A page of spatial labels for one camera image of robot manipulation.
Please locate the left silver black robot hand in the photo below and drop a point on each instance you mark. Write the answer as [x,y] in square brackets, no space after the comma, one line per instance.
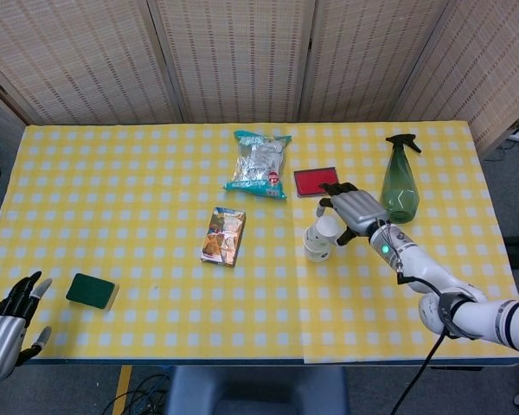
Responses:
[2,341]

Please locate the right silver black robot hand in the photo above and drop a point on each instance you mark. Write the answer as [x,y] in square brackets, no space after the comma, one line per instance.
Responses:
[359,212]

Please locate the white paper cup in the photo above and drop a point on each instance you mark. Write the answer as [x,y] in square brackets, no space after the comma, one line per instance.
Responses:
[322,233]
[316,256]

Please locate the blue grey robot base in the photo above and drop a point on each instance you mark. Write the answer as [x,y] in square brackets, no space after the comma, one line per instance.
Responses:
[255,391]

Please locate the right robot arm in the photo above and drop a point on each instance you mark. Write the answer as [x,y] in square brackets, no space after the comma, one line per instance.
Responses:
[415,259]

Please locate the green spray bottle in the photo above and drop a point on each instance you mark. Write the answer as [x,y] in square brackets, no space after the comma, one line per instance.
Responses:
[399,173]

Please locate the red ink pad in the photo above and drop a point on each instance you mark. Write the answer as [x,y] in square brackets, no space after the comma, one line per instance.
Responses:
[311,179]

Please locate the yellow checked tablecloth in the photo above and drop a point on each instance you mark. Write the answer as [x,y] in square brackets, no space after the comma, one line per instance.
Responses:
[363,311]
[147,181]

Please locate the green yellow sponge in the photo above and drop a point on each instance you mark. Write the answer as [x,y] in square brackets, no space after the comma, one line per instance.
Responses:
[91,289]

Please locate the teal silver snack bag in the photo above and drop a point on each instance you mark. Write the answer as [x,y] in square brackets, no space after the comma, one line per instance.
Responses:
[259,164]

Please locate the colourful printed carton box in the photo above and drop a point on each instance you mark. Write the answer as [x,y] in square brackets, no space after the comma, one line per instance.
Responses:
[224,237]

